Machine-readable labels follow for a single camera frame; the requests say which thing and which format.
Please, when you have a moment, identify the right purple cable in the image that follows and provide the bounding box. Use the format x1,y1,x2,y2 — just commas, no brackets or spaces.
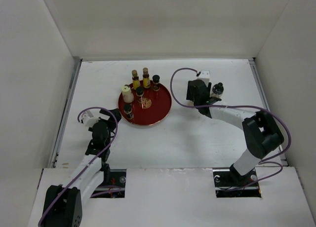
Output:
170,67,292,192

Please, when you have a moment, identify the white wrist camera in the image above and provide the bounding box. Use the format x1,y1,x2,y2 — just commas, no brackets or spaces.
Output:
80,110,99,127
197,70,210,86

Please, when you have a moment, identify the purple cable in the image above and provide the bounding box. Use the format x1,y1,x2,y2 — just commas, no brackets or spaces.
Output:
170,67,292,192
37,108,122,227

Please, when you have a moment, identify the round black stopper bottle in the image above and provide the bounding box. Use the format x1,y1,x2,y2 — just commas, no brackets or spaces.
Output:
211,82,224,98

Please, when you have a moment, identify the small black cap spice jar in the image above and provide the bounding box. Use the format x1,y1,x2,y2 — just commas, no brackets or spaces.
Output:
123,104,134,119

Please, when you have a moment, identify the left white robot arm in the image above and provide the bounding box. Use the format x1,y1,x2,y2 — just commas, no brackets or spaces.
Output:
38,107,121,227

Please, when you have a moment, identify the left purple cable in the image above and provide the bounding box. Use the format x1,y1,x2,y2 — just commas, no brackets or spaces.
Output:
37,108,122,227

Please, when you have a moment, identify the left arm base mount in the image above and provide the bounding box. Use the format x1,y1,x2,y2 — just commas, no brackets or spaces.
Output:
91,169,127,199

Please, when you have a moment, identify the yellow label sauce bottle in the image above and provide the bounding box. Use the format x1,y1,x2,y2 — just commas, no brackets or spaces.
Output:
143,68,151,89
131,70,140,90

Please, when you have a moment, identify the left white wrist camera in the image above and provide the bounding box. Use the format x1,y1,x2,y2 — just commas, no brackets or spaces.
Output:
80,110,99,127

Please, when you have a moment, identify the red round lacquer tray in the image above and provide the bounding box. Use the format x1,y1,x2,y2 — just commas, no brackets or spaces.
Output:
118,84,172,126

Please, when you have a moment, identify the cream cap rice shaker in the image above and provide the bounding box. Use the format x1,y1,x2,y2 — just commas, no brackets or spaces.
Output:
121,84,134,104

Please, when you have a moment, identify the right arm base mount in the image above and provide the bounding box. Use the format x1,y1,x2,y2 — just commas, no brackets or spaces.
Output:
213,169,261,198

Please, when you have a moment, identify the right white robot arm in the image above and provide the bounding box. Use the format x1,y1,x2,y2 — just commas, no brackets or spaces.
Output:
186,79,284,186

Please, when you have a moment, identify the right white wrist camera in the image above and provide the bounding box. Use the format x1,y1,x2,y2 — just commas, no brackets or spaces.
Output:
197,70,210,86

